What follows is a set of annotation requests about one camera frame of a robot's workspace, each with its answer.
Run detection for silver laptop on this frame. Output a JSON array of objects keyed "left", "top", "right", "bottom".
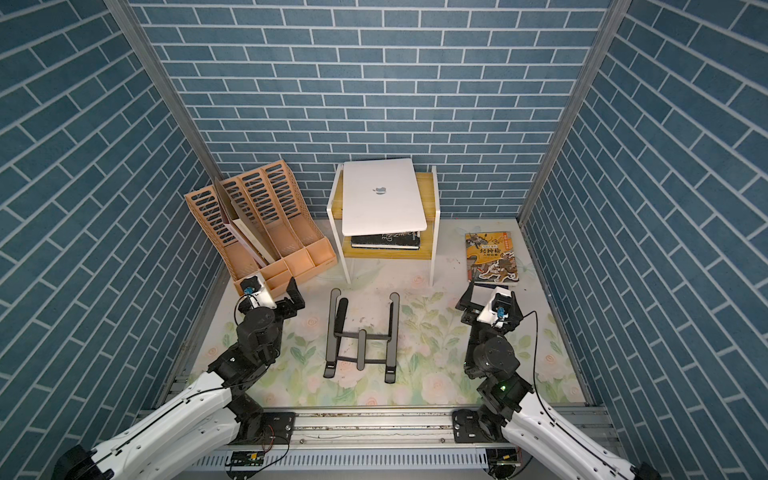
[{"left": 342, "top": 158, "right": 427, "bottom": 236}]

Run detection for white wooden two-tier shelf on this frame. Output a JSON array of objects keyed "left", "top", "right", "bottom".
[{"left": 326, "top": 163, "right": 441, "bottom": 281}]

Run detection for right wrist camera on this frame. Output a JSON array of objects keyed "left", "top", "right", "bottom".
[{"left": 477, "top": 291, "right": 514, "bottom": 328}]

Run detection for colourful tiger cover book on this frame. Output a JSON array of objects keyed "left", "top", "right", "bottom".
[{"left": 465, "top": 231, "right": 519, "bottom": 284}]

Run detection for aluminium corner profile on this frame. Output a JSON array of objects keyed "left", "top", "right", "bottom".
[
  {"left": 517, "top": 0, "right": 632, "bottom": 228},
  {"left": 104, "top": 0, "right": 223, "bottom": 182}
]

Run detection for green circuit board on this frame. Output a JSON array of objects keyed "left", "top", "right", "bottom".
[{"left": 225, "top": 451, "right": 265, "bottom": 470}]

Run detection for black laptop stand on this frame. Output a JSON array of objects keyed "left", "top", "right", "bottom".
[{"left": 323, "top": 288, "right": 400, "bottom": 384}]

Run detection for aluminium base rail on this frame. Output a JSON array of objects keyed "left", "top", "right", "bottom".
[{"left": 185, "top": 408, "right": 523, "bottom": 478}]

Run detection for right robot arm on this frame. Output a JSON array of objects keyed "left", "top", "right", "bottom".
[{"left": 452, "top": 281, "right": 661, "bottom": 479}]

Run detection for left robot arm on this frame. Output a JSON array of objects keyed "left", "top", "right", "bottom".
[{"left": 52, "top": 280, "right": 305, "bottom": 479}]

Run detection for pink desk file organizer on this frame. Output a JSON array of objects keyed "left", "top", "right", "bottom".
[{"left": 185, "top": 160, "right": 337, "bottom": 295}]

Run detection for aluminium left corner profile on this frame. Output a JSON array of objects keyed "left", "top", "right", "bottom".
[{"left": 104, "top": 0, "right": 223, "bottom": 182}]

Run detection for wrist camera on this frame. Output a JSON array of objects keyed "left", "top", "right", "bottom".
[
  {"left": 477, "top": 291, "right": 514, "bottom": 328},
  {"left": 237, "top": 274, "right": 276, "bottom": 315}
]

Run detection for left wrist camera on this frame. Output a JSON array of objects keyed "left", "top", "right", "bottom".
[{"left": 237, "top": 274, "right": 276, "bottom": 315}]

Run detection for black book on shelf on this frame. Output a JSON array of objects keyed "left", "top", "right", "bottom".
[{"left": 350, "top": 231, "right": 421, "bottom": 250}]

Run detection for books in file organizer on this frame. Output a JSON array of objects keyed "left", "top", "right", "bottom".
[{"left": 226, "top": 219, "right": 276, "bottom": 267}]

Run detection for aluminium right corner profile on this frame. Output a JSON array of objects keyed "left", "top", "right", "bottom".
[{"left": 517, "top": 0, "right": 632, "bottom": 228}]

